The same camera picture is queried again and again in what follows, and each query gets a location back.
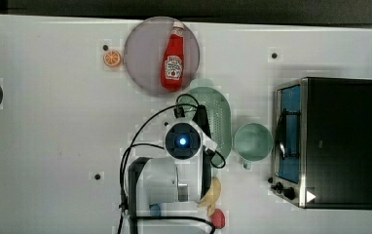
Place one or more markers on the grey round plate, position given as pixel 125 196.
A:
pixel 144 51

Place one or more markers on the orange slice toy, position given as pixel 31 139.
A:
pixel 112 58

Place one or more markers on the green plastic cup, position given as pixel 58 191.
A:
pixel 253 142

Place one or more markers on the red plush ketchup bottle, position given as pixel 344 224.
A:
pixel 173 60

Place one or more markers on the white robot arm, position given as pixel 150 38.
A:
pixel 182 174

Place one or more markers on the yellow banana toy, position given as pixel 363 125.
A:
pixel 210 198

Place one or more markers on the green plastic strainer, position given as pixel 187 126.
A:
pixel 218 113

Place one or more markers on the black and silver toaster oven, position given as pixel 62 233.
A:
pixel 322 156

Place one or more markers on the red strawberry toy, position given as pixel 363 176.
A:
pixel 218 219

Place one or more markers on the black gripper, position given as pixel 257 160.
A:
pixel 191 121

